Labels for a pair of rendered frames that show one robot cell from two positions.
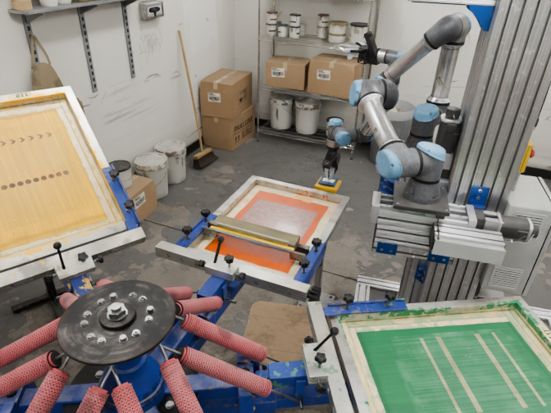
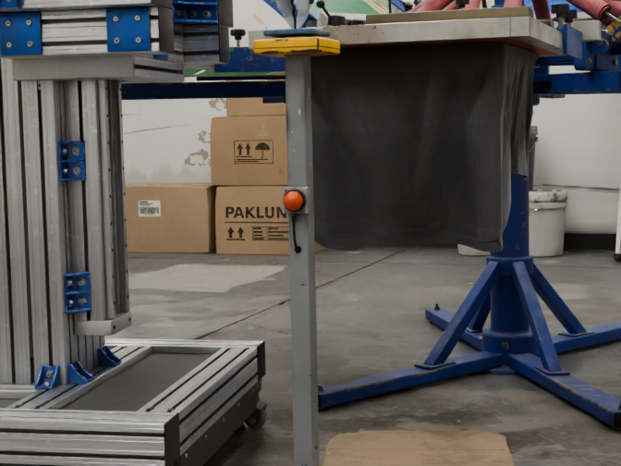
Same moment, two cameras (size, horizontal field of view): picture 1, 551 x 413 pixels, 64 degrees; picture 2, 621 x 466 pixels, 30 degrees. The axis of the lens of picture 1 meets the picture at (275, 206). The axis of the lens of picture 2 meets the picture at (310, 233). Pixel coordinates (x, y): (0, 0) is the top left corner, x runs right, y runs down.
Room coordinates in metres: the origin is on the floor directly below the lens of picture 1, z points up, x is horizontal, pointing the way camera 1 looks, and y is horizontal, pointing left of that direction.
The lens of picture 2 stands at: (4.51, -0.37, 0.80)
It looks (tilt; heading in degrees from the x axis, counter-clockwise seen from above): 5 degrees down; 178
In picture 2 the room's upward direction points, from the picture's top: 1 degrees counter-clockwise
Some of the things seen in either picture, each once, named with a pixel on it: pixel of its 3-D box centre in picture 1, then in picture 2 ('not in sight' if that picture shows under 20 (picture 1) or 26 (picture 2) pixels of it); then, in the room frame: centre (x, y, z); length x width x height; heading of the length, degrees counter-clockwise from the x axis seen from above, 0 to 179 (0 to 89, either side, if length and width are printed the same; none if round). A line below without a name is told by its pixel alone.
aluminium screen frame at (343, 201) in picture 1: (271, 223); (430, 43); (1.81, 0.01, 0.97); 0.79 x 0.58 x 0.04; 158
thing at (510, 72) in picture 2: not in sight; (515, 143); (1.94, 0.19, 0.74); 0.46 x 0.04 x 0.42; 158
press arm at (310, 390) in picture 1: (332, 393); (316, 89); (0.92, -0.21, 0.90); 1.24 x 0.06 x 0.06; 98
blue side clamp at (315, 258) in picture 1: (309, 265); not in sight; (1.48, -0.16, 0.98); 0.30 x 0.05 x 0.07; 158
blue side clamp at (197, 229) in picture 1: (198, 233); (565, 42); (1.69, 0.36, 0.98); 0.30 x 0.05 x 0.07; 158
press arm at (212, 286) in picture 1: (215, 286); not in sight; (1.29, 0.22, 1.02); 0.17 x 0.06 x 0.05; 158
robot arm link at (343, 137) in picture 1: (343, 136); not in sight; (2.22, -0.36, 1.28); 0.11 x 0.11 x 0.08; 14
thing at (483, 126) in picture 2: not in sight; (397, 150); (2.08, -0.09, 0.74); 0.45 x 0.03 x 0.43; 68
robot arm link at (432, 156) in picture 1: (427, 160); not in sight; (1.63, -0.61, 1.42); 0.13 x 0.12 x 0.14; 104
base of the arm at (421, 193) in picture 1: (423, 185); not in sight; (1.63, -0.62, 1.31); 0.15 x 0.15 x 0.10
